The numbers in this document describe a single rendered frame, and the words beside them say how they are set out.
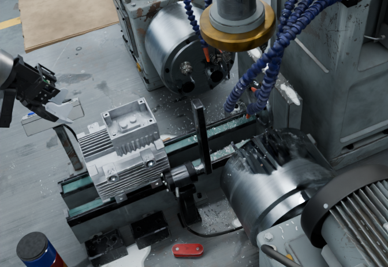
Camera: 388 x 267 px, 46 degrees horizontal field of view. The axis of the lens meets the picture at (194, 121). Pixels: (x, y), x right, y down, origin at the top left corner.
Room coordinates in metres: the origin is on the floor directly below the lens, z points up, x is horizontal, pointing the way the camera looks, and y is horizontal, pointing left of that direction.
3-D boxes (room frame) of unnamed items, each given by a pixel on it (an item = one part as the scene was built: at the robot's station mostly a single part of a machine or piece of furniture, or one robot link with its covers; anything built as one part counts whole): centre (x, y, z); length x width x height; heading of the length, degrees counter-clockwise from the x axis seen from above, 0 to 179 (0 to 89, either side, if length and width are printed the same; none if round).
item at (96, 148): (0.81, 0.20, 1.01); 0.20 x 0.19 x 0.19; 106
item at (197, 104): (0.72, -0.01, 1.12); 0.04 x 0.03 x 0.26; 105
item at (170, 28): (1.23, -0.01, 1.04); 0.37 x 0.25 x 0.25; 15
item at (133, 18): (1.46, 0.05, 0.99); 0.35 x 0.31 x 0.37; 15
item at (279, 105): (0.93, -0.25, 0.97); 0.30 x 0.11 x 0.34; 15
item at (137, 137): (0.82, 0.16, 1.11); 0.12 x 0.11 x 0.07; 106
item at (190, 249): (0.60, 0.08, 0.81); 0.09 x 0.03 x 0.02; 81
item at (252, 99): (0.91, -0.19, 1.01); 0.15 x 0.02 x 0.15; 15
